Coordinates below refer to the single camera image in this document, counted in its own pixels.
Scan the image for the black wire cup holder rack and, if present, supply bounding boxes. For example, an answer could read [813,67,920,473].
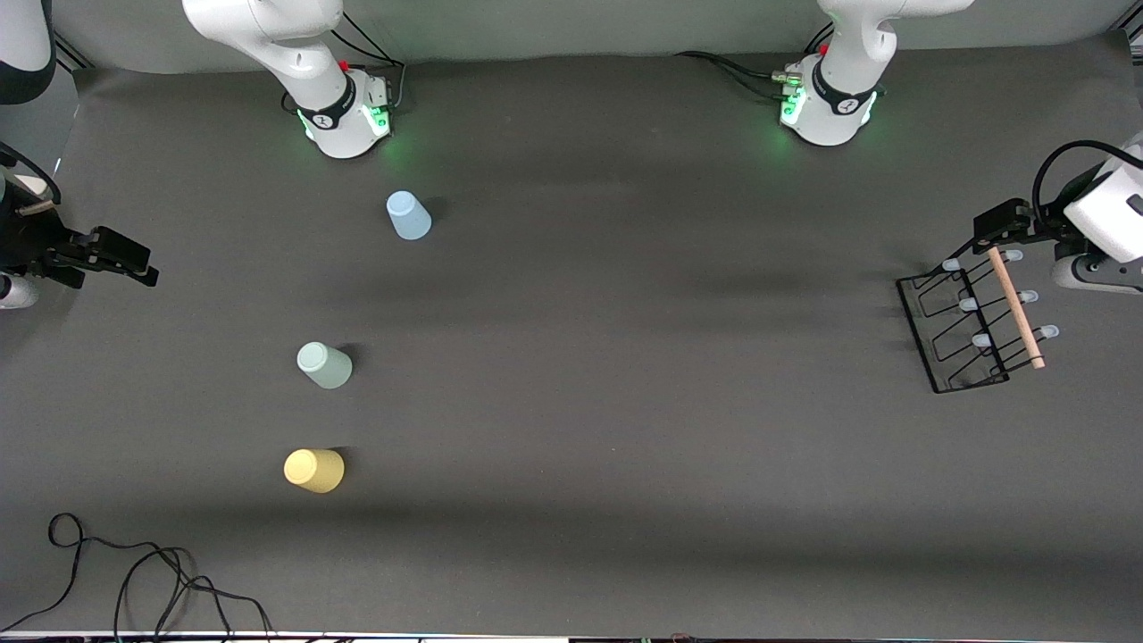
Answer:
[896,247,1060,395]

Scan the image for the pale green plastic cup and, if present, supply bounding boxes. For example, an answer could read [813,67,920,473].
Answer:
[296,341,354,390]

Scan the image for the yellow plastic cup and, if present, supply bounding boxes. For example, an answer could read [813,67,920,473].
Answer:
[283,447,346,494]

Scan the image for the light blue plastic cup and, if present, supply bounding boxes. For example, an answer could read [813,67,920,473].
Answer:
[386,190,433,241]

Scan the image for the beige box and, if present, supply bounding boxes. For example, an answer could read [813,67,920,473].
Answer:
[13,174,50,215]

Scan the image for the dark grey table mat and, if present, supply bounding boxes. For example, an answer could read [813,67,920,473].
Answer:
[0,31,1143,637]

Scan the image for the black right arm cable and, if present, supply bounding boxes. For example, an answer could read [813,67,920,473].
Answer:
[0,143,62,206]

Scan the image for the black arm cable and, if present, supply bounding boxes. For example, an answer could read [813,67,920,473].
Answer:
[0,143,62,206]
[1032,140,1143,229]

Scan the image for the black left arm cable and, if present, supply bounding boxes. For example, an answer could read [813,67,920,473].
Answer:
[1032,140,1143,229]

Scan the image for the black loose cable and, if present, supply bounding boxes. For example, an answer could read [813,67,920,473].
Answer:
[0,513,273,643]

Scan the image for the black right arm base cables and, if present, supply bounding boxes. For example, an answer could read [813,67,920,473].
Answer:
[284,13,407,115]

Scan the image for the black arm base cables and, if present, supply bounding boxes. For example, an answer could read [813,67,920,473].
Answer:
[284,13,407,115]
[674,51,805,101]

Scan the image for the black left arm base cables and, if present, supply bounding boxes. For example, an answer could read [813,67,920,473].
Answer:
[674,51,805,101]

